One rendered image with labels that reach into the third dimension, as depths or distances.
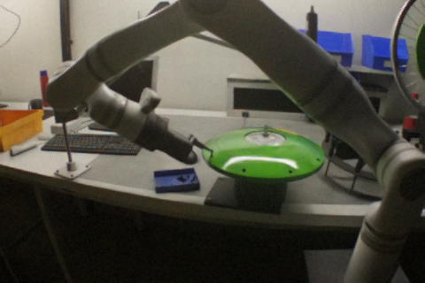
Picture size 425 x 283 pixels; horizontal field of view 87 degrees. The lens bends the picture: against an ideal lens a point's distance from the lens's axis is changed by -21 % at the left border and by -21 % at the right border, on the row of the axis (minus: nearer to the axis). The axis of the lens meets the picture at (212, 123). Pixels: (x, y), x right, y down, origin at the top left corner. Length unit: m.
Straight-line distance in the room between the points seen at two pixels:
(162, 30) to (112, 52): 0.09
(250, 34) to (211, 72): 1.25
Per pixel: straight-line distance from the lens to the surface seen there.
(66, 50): 2.03
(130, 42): 0.45
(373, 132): 0.48
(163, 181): 0.86
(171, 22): 0.46
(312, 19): 0.90
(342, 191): 0.87
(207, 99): 1.64
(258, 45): 0.37
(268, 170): 0.59
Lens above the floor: 1.33
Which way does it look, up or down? 18 degrees down
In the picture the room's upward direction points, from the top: straight up
